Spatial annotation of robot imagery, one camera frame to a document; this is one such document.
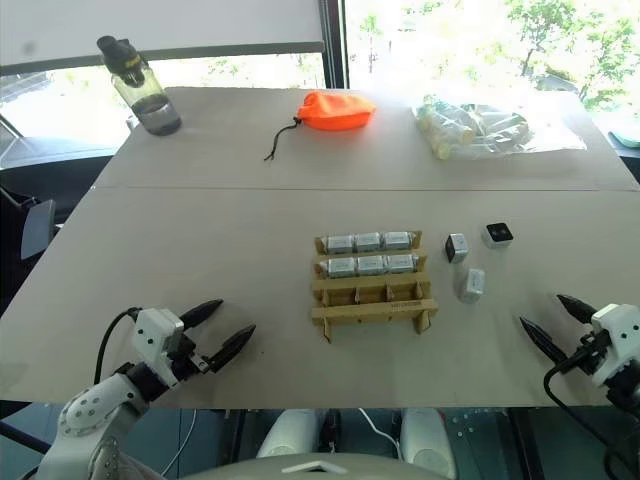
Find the white roller blind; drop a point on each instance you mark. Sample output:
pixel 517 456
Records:
pixel 150 25

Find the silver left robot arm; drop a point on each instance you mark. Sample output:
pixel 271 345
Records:
pixel 90 415

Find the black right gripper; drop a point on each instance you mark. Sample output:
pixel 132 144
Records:
pixel 590 356

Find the clear plastic bag of items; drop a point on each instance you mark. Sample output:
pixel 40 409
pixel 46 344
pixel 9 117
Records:
pixel 475 127

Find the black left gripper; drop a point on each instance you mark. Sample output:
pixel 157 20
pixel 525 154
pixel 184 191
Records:
pixel 187 356

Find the dark window frame post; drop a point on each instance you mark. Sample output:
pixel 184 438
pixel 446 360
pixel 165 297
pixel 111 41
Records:
pixel 335 40

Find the white rounded robot leg cover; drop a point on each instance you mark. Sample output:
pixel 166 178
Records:
pixel 290 432
pixel 425 440

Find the wooden battery rack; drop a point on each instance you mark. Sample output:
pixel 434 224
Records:
pixel 372 307

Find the clear bottle with black lid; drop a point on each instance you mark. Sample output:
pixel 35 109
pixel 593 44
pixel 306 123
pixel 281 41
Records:
pixel 145 95

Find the dark chair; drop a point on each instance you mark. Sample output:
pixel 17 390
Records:
pixel 35 227

